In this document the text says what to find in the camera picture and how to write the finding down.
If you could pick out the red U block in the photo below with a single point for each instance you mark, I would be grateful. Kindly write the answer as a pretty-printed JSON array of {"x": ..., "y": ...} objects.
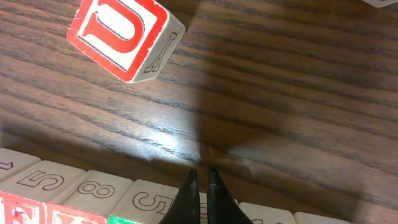
[
  {"x": 131, "y": 39},
  {"x": 89, "y": 200}
]

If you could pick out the red I block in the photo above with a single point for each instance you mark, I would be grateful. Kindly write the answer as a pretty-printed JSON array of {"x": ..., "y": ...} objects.
[{"x": 203, "y": 211}]

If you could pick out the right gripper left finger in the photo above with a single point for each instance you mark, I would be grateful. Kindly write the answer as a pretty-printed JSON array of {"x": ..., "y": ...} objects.
[{"x": 186, "y": 206}]

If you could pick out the blue P block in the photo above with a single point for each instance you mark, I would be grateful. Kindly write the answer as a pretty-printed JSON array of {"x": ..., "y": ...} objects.
[{"x": 259, "y": 214}]

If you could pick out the yellow S block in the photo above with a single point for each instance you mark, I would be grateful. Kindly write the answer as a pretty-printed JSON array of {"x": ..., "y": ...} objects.
[{"x": 307, "y": 218}]

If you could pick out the green N block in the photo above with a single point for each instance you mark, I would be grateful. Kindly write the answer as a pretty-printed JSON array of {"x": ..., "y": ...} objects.
[{"x": 14, "y": 162}]

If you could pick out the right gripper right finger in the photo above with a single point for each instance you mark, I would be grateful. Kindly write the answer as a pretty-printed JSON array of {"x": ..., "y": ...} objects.
[{"x": 217, "y": 188}]

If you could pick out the green B block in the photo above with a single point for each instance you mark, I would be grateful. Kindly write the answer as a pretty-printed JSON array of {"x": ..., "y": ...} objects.
[{"x": 380, "y": 3}]

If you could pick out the red E block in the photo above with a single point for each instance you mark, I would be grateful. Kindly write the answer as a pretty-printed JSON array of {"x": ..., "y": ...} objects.
[{"x": 24, "y": 196}]

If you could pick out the green R block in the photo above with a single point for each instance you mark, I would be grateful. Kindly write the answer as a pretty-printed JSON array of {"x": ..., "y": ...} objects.
[{"x": 144, "y": 202}]

